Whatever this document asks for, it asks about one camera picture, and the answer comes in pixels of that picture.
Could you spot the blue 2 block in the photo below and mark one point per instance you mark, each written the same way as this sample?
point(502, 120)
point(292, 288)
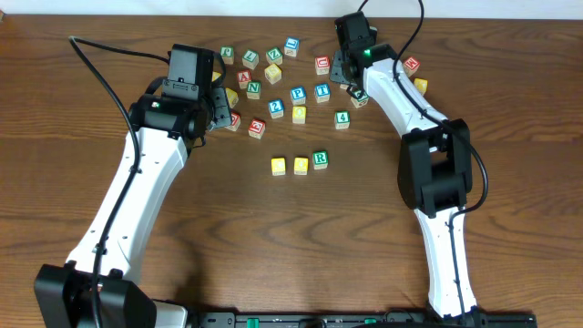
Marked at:
point(276, 108)

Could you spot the yellow S block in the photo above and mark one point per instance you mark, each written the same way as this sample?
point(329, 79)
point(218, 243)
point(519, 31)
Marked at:
point(273, 73)

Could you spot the green R block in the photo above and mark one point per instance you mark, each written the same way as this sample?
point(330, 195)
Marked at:
point(320, 159)

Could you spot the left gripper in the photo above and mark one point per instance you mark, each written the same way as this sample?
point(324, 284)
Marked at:
point(221, 109)

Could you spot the red M block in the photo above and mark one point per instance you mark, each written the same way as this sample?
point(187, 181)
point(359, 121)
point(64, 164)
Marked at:
point(410, 66)

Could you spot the yellow block left lower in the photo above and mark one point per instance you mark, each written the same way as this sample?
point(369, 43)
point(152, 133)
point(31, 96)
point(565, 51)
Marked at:
point(232, 97)

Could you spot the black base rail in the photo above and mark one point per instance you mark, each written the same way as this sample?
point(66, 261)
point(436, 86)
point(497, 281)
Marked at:
point(474, 319)

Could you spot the green J block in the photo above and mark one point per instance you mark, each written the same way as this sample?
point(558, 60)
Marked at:
point(359, 98)

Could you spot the red A block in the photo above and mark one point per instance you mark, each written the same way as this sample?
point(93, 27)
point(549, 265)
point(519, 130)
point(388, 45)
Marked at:
point(244, 78)

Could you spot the yellow K block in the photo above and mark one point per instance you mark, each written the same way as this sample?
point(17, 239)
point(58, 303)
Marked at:
point(421, 85)

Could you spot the green 4 block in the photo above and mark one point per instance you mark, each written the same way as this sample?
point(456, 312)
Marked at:
point(342, 119)

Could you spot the yellow o block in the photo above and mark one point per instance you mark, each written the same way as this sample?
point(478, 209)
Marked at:
point(299, 114)
point(301, 166)

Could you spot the yellow block far left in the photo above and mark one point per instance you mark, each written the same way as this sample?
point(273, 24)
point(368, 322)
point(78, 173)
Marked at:
point(215, 75)

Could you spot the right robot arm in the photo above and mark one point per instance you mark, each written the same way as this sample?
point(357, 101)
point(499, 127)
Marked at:
point(434, 173)

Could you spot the red U block lower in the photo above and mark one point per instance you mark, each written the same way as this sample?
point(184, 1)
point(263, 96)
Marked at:
point(235, 122)

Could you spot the red u block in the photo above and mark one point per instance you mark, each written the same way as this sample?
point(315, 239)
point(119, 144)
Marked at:
point(235, 122)
point(322, 65)

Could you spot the blue block top centre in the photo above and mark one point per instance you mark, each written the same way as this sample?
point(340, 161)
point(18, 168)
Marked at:
point(291, 46)

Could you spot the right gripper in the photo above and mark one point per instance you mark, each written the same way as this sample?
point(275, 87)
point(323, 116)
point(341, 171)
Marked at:
point(339, 66)

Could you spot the green N block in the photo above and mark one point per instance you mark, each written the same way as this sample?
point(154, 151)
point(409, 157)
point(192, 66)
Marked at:
point(254, 90)

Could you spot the yellow C block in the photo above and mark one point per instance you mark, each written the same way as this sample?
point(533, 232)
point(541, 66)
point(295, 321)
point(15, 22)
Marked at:
point(278, 166)

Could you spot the blue T block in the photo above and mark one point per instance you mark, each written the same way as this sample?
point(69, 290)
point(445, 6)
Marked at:
point(322, 93)

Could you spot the blue P block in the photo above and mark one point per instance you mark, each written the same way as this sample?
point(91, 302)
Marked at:
point(298, 96)

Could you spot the green Z block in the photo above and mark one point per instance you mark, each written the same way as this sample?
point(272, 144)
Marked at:
point(274, 56)

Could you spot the green L block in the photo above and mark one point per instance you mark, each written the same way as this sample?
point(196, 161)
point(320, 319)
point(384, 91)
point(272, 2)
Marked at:
point(250, 59)

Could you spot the green block top left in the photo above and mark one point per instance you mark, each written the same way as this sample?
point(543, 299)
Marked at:
point(227, 54)

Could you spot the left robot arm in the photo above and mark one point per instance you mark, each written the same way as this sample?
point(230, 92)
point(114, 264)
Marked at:
point(98, 284)

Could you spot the red 3 block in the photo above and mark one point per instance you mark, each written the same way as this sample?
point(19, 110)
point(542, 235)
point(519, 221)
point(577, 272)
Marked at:
point(256, 128)

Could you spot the red U block upper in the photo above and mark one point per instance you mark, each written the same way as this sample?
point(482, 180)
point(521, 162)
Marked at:
point(322, 65)

